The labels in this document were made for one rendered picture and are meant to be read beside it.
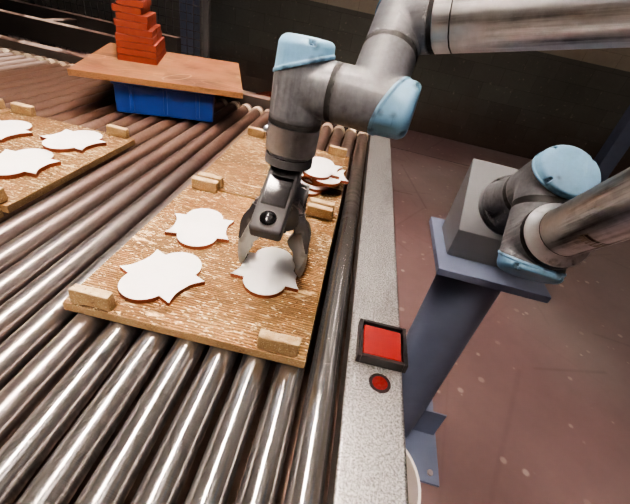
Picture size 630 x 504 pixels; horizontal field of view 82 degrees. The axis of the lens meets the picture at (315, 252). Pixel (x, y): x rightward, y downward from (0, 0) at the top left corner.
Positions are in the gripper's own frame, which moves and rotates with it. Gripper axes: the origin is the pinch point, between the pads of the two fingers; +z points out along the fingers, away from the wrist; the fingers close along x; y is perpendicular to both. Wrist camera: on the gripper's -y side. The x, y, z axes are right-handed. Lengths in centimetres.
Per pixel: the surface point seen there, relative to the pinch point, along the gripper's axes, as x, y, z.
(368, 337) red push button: -18.4, -8.7, 1.9
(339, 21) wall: 43, 500, -41
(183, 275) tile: 12.4, -6.8, 0.4
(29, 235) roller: 41.7, -3.5, 2.9
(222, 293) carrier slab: 5.5, -7.8, 1.2
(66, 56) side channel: 117, 106, -4
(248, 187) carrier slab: 13.0, 29.2, -0.6
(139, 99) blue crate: 60, 64, -6
